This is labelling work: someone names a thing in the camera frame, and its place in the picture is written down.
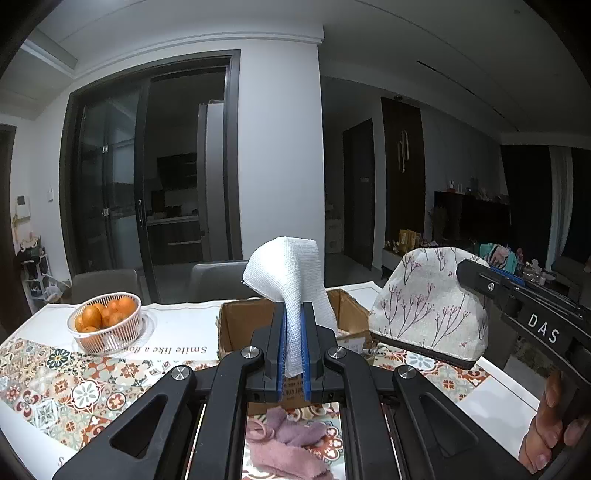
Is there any dark interior door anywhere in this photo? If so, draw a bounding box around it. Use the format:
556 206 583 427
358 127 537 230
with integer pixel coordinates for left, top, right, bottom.
342 117 375 273

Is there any pile of colourful clothes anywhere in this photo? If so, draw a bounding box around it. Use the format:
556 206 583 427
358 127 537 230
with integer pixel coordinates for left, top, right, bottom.
478 242 526 274

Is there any mauve knitted cloth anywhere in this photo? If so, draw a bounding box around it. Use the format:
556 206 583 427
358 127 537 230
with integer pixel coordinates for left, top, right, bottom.
248 438 334 480
265 408 328 448

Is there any white gauze cloth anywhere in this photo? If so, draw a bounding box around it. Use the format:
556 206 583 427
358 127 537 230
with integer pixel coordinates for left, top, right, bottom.
242 236 339 378

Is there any white plastic basket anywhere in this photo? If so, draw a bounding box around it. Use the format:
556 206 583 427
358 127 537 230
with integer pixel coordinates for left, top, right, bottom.
68 292 143 355

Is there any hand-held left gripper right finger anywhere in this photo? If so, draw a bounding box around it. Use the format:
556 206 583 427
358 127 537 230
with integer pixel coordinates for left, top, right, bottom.
301 302 532 480

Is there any person's right hand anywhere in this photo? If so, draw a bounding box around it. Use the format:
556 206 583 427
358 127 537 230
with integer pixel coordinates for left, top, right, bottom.
518 369 591 474

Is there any white floral fabric pouch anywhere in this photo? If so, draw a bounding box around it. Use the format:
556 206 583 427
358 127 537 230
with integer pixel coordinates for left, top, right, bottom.
369 247 491 370

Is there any shoe rack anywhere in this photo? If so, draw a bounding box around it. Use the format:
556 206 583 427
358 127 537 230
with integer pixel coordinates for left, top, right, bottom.
17 237 62 311

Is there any brown wooden wall panel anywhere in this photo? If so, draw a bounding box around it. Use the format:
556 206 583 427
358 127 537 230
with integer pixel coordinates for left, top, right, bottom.
381 97 426 259

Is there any white low cabinet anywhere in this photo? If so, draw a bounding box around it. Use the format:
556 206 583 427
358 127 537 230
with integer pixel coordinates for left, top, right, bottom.
382 247 413 278

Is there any grey dining chair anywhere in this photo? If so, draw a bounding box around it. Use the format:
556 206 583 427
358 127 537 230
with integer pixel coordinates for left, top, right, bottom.
71 269 140 305
189 260 254 303

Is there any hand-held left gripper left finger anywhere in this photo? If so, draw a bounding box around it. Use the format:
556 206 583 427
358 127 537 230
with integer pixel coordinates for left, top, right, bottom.
53 302 287 480

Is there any dark wooden entrance door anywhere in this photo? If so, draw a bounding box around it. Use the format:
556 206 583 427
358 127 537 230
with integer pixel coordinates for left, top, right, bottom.
0 124 29 326

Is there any brown cardboard box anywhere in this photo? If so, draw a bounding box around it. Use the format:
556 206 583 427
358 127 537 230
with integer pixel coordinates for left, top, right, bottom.
217 287 376 408

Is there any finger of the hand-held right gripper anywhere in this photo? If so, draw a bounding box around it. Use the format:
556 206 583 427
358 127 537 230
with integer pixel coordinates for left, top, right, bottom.
455 258 529 303
489 264 583 309

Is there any pile of oranges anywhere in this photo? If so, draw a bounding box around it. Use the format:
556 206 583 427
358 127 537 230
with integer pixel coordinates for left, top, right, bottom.
74 298 138 348

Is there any dark sliding glass door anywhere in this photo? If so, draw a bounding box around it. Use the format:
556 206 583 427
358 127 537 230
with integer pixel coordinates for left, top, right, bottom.
59 50 243 302

